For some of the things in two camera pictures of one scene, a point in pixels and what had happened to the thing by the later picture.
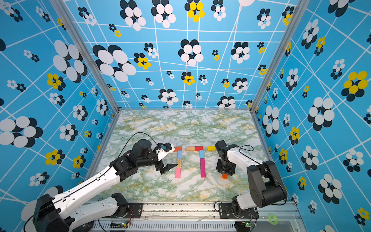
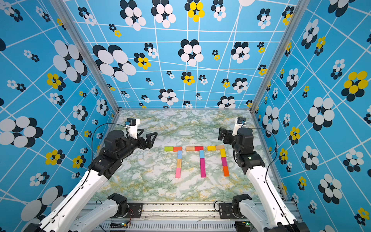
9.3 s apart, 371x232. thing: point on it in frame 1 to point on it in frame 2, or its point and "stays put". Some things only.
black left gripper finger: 167,168 to 149,142
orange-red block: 179,148 stays put
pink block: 178,172 stays put
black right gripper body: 225,167 to 230,139
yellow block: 210,148 stays put
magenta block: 202,165 stays put
